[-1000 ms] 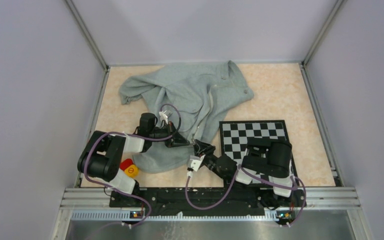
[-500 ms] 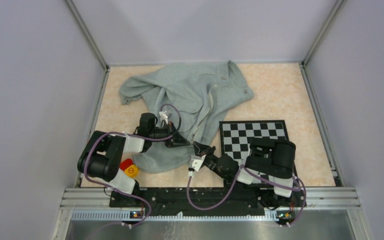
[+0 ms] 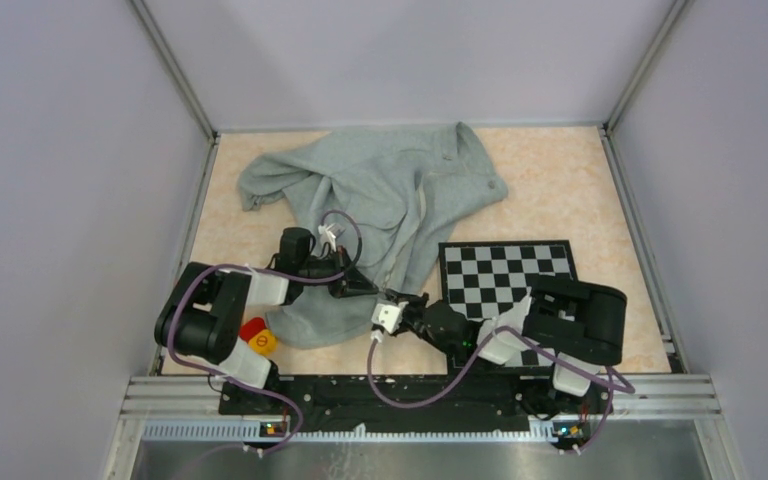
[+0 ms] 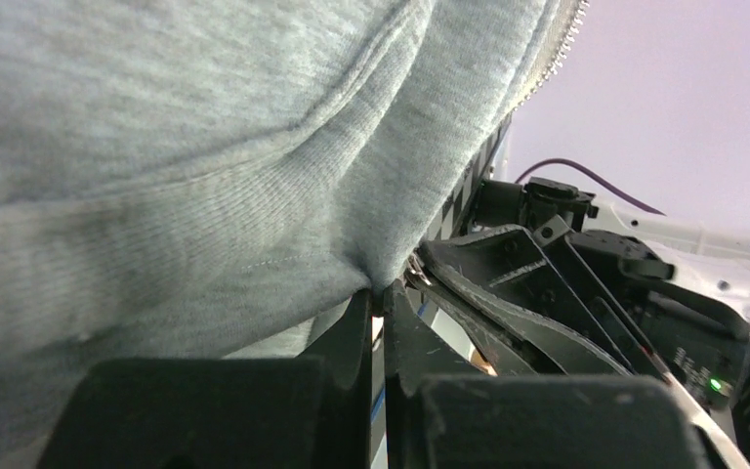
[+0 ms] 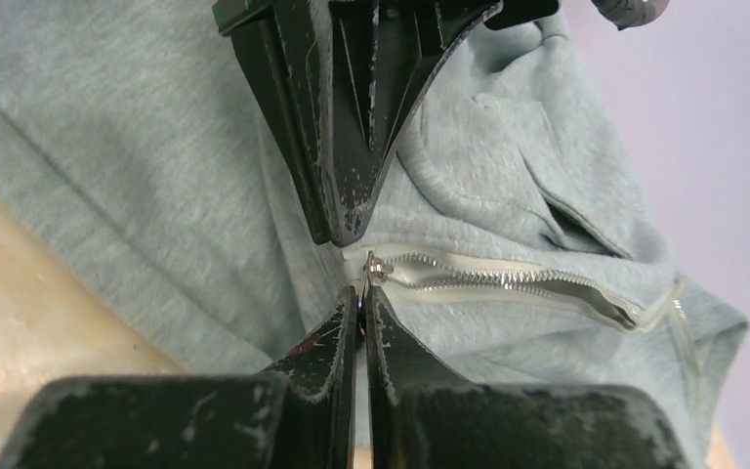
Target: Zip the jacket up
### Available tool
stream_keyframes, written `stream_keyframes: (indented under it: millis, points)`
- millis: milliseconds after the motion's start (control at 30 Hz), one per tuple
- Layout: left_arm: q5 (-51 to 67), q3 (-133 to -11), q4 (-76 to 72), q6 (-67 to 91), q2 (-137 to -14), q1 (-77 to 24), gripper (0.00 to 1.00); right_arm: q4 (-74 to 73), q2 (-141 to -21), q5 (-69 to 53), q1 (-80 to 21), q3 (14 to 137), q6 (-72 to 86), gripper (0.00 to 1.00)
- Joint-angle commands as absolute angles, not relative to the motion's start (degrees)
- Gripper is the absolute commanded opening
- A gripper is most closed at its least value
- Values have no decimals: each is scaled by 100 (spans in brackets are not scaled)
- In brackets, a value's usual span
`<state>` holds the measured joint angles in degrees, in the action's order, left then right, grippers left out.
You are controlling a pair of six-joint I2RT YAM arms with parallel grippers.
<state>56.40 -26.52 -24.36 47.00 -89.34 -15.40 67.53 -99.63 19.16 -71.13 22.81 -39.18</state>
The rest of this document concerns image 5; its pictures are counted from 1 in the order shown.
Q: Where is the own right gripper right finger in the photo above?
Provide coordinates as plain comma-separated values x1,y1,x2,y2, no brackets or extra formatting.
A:
364,287,688,468

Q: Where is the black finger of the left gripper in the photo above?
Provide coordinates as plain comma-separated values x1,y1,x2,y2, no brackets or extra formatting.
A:
226,1,330,244
327,1,503,247

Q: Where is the grey zip-up jacket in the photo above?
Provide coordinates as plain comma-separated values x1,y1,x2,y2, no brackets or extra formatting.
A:
0,1,749,468

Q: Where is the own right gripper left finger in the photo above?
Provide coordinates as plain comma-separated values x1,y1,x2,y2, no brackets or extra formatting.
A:
0,287,357,468

